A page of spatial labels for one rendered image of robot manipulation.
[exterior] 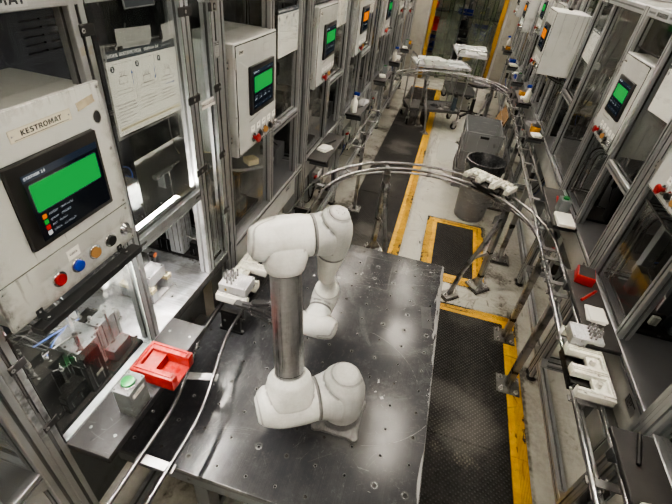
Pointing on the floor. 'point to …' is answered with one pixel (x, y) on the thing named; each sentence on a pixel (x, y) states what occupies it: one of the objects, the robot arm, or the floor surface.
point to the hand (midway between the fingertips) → (242, 304)
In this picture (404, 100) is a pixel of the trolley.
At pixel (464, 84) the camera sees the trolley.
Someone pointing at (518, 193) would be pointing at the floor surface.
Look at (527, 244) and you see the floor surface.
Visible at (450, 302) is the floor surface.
